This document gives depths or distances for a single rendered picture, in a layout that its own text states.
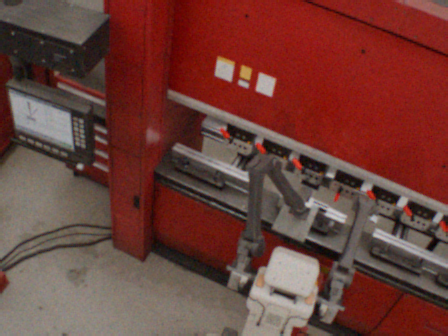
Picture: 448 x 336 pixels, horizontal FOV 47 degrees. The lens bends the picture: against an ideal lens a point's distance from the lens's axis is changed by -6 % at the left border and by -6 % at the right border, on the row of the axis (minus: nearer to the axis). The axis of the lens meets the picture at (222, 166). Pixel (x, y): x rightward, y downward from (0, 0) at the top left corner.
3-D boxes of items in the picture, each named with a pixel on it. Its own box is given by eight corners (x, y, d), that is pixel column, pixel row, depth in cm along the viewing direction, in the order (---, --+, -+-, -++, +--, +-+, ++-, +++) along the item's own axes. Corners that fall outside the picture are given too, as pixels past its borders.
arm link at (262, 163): (242, 157, 226) (261, 163, 220) (261, 151, 236) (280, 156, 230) (236, 253, 240) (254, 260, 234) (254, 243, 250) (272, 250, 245)
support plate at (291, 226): (271, 229, 277) (271, 228, 277) (288, 194, 294) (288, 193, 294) (303, 243, 274) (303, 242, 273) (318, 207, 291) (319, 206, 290)
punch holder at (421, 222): (398, 220, 267) (410, 200, 255) (401, 209, 273) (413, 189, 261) (425, 232, 264) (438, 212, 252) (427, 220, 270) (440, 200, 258)
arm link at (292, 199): (251, 161, 233) (272, 167, 227) (257, 151, 235) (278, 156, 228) (284, 207, 265) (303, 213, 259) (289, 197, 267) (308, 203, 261)
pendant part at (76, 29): (10, 149, 276) (-20, 13, 213) (35, 121, 292) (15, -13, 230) (91, 182, 269) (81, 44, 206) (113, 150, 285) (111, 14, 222)
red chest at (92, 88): (65, 178, 407) (53, 77, 334) (101, 138, 440) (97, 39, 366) (120, 205, 398) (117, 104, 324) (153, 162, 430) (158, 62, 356)
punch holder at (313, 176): (292, 175, 279) (299, 153, 267) (297, 164, 285) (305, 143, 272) (319, 186, 276) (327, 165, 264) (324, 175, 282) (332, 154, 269)
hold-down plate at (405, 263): (369, 255, 288) (371, 252, 286) (372, 247, 291) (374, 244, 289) (418, 276, 282) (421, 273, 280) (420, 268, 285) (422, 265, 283)
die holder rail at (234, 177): (171, 160, 316) (172, 149, 309) (175, 153, 320) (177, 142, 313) (249, 194, 306) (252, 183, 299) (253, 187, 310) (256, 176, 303)
